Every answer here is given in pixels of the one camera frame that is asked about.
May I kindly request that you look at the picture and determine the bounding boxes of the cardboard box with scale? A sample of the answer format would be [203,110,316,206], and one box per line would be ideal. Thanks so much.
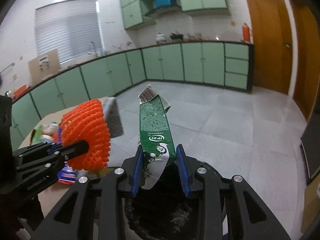
[28,49,61,85]

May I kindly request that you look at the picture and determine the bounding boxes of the black trash bin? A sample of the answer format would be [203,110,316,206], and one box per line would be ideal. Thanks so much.
[124,163,200,239]

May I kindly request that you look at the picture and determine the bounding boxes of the white cooking pot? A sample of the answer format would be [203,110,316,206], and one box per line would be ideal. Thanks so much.
[155,33,166,44]

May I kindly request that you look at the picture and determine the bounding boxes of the brown wooden door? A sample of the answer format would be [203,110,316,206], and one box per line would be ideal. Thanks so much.
[247,0,292,94]
[290,0,319,121]

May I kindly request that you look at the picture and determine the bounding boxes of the blue snack bag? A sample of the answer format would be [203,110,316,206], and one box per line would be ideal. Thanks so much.
[57,162,77,185]

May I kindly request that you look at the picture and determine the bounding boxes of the orange thermos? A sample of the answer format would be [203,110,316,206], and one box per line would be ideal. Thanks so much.
[242,23,251,43]

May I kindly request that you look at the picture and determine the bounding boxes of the orange foam fruit net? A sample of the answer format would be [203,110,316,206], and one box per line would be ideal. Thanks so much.
[60,99,111,171]

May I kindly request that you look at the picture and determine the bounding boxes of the black wok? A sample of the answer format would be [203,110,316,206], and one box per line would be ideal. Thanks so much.
[170,33,184,41]

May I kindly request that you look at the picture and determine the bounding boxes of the black range hood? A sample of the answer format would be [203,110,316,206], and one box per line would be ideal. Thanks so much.
[146,5,182,19]

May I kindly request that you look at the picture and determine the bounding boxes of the green lower kitchen cabinets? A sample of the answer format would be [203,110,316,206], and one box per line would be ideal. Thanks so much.
[10,41,254,149]

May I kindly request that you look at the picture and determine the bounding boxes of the orange plastic basin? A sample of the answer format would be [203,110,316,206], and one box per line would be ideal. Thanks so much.
[12,85,28,99]

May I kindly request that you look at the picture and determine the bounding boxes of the window with white blinds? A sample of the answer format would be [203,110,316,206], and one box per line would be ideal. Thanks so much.
[35,0,104,63]

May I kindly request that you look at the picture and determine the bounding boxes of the green milk carton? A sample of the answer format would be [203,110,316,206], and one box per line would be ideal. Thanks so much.
[138,85,176,190]

